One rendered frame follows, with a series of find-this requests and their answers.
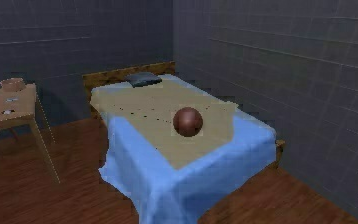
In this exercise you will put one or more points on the light wooden table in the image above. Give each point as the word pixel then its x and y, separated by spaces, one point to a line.
pixel 13 108

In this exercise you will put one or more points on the brown ball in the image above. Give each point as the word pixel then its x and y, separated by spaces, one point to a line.
pixel 187 122

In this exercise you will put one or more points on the bed with blue cover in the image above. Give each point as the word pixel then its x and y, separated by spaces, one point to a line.
pixel 160 173

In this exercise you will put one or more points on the small white flat object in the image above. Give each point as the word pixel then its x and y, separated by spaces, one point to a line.
pixel 8 112
pixel 12 99

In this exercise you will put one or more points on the dark blue pillow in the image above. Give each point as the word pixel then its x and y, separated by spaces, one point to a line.
pixel 143 79

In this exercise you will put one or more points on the brown bowl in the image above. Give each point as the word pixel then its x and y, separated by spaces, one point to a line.
pixel 12 84

